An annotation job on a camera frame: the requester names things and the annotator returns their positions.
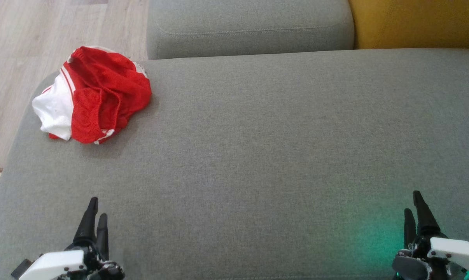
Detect large grey sofa seat cushion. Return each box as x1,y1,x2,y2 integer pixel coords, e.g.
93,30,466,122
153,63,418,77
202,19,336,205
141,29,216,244
0,47,469,280

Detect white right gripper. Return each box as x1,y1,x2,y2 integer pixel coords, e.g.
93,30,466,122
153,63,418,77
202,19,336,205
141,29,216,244
392,190,469,280

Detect yellow sofa back cushion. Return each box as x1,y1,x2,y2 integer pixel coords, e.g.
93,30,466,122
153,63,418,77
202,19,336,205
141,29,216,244
348,0,469,50

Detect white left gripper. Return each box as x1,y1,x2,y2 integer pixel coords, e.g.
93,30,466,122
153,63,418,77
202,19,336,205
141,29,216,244
19,197,125,280

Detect red white basketball jersey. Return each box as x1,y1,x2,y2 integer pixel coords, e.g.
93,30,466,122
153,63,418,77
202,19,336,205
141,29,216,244
32,45,148,145

